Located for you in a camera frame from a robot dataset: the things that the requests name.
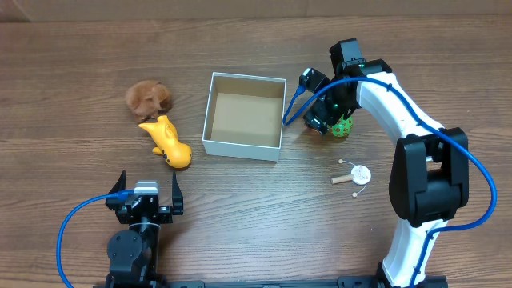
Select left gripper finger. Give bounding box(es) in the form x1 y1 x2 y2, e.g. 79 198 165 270
172 172 184 215
106 171 126 210

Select yellow toy whale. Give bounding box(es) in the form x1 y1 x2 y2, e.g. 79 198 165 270
138 115 192 169

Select brown plush toy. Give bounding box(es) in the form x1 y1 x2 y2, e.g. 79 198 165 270
125 80 173 123

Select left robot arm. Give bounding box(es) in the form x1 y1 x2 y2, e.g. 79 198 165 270
106 172 184 287

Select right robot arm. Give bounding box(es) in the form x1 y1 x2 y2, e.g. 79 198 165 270
297 38 469 287

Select green number ball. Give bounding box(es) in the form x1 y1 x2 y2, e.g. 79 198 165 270
330 116 354 138

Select small wooden rattle drum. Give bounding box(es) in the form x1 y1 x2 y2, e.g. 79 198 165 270
330 159 371 198

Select white cardboard box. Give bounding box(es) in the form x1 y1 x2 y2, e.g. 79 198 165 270
202 72 286 162

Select left blue cable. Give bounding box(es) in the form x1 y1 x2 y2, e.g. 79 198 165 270
55 190 134 288

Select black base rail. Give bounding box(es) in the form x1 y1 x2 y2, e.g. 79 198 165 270
92 274 449 288

